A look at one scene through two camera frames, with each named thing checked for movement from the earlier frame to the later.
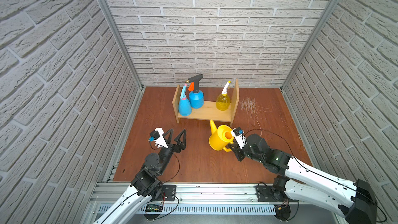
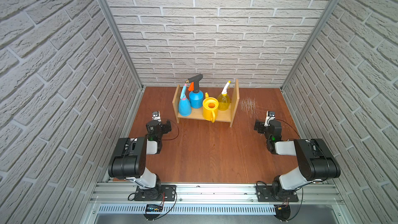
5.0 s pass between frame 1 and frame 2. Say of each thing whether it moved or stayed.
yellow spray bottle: stayed
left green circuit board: stayed
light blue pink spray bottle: stayed
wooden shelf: stayed
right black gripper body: moved
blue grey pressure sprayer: stayed
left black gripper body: moved
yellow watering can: moved
